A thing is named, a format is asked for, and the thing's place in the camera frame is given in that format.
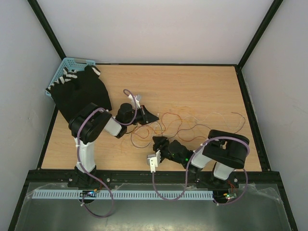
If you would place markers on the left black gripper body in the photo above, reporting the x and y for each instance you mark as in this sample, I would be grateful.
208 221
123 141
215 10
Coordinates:
138 116

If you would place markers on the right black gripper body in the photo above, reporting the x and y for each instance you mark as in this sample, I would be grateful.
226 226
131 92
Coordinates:
166 154

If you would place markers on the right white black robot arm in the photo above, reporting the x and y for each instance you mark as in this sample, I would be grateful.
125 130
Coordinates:
228 150

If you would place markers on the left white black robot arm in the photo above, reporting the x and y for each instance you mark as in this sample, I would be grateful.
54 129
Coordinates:
102 121

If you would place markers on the black striped cloth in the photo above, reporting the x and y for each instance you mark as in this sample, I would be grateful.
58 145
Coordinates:
75 90

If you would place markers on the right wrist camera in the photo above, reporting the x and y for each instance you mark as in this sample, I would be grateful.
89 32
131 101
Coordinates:
153 161

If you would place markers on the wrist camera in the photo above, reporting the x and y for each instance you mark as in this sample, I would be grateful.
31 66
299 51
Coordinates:
153 161
135 100

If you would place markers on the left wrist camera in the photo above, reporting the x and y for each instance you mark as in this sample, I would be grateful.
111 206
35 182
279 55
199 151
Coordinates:
135 100

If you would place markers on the light blue slotted cable duct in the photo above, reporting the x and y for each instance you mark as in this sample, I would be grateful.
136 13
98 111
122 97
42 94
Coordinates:
117 195

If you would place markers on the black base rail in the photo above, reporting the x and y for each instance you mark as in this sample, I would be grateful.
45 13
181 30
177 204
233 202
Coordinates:
203 179

